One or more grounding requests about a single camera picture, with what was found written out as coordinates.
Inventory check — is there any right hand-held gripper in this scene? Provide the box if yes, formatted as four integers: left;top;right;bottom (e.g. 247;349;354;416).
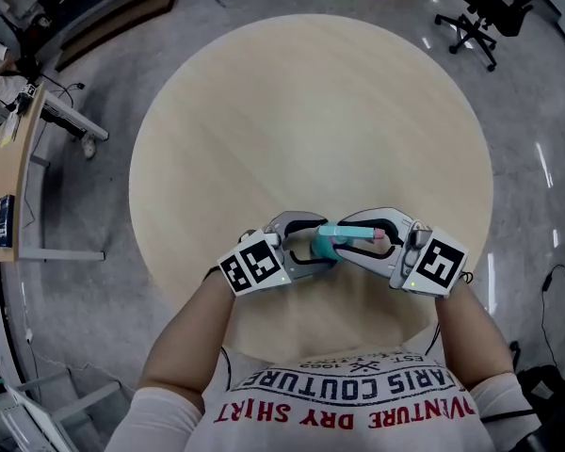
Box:
332;205;469;299

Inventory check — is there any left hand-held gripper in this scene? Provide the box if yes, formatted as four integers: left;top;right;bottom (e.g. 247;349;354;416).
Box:
218;210;340;297

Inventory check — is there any teal spray bottle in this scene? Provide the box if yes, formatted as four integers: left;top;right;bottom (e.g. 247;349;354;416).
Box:
310;234;343;260

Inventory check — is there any teal spray head pink tip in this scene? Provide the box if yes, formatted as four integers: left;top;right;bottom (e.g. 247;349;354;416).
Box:
317;223;387;246

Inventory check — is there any person's left forearm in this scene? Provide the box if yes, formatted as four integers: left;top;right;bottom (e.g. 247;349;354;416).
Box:
138;278;239;395

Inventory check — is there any person's right forearm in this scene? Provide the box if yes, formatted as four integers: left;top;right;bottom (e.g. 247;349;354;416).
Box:
433;280;518;388

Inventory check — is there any white printed t-shirt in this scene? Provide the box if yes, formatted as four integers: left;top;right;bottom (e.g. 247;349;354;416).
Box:
104;325;534;452

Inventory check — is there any black bag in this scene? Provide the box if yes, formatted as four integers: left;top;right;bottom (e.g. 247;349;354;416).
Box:
514;363;565;452

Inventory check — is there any black office chair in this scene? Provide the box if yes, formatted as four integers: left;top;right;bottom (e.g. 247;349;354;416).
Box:
434;0;557;73

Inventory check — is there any dark wooden platform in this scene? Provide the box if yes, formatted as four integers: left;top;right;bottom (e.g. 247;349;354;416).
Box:
55;0;182;73

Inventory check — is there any blue box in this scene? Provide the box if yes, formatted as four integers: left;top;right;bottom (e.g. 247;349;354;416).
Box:
0;194;17;249

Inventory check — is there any light wooden desk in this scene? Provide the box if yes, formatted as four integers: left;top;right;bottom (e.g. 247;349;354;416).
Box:
0;81;107;264

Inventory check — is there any white metal rack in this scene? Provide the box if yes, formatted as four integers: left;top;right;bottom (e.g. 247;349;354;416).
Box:
0;378;124;452

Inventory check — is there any black cable with adapter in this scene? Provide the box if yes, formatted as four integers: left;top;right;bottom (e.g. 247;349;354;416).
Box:
541;263;565;308

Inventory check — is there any white desk frame with caster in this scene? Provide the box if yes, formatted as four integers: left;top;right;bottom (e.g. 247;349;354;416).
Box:
40;89;110;161

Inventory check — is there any white cable with adapter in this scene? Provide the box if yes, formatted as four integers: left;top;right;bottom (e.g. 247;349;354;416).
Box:
22;312;44;395

